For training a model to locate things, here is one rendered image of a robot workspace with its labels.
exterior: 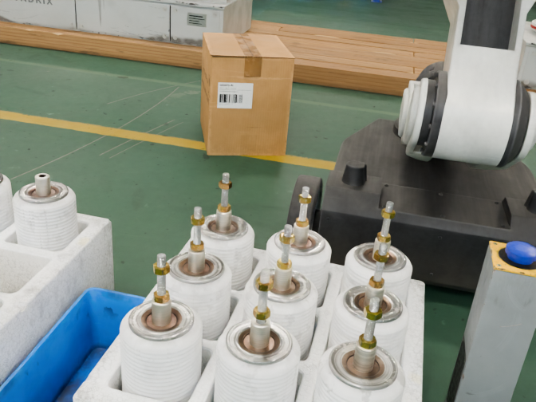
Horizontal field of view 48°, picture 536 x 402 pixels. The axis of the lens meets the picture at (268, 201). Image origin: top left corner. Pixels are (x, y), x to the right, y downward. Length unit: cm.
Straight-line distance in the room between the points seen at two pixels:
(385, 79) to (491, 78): 161
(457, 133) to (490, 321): 31
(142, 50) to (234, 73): 112
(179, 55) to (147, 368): 215
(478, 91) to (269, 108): 90
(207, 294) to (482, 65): 56
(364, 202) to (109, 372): 60
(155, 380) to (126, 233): 72
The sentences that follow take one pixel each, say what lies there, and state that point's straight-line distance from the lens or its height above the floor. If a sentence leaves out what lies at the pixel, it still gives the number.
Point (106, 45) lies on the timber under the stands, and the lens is 288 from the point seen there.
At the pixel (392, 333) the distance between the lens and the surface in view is 77.
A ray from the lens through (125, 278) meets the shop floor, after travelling 125.
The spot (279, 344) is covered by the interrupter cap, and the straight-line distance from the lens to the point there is 70.
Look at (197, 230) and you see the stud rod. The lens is 79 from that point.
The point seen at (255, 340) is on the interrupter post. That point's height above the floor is 26.
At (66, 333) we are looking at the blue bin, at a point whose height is 9.
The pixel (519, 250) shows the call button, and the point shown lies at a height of 33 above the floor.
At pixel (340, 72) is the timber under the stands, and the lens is 261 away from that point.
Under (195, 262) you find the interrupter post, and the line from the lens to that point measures 81.
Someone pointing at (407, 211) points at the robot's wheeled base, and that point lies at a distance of 118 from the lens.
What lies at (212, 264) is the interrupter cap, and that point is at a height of 25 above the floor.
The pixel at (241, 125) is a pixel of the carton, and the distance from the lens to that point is 180.
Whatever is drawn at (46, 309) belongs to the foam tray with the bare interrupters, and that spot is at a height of 14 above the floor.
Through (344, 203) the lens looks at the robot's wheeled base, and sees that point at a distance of 117.
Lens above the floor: 70
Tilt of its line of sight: 27 degrees down
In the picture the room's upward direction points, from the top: 5 degrees clockwise
